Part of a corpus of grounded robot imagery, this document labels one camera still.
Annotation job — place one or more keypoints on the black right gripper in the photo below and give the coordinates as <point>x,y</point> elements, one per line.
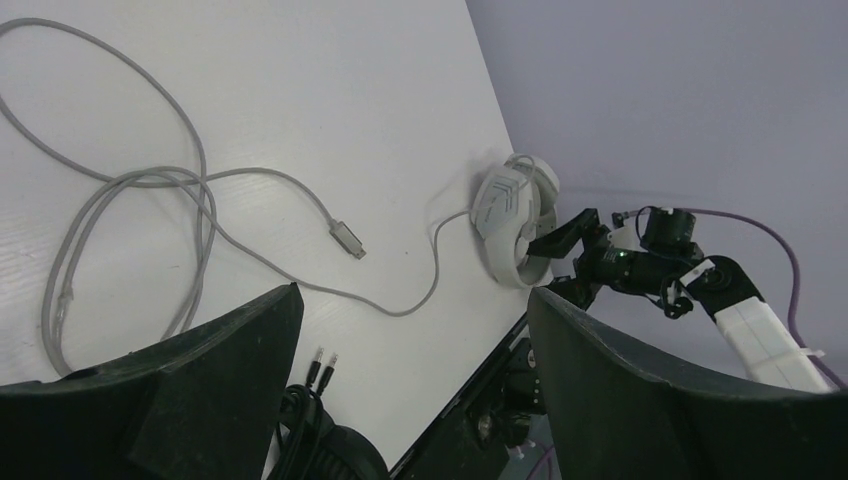
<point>601,264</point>

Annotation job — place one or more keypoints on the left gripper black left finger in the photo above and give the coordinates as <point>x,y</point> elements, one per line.
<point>200,405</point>

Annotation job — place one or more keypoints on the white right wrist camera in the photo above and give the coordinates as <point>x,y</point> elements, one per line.
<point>625,237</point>

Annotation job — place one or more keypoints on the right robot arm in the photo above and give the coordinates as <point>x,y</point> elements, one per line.
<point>650,253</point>

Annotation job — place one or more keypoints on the black headphones with blue band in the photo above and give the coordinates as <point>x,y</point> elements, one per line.
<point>311,445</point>

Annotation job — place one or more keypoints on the grey white headphones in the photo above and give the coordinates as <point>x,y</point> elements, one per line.
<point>515,205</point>

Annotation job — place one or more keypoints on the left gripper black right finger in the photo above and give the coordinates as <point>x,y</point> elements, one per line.
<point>620,408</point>

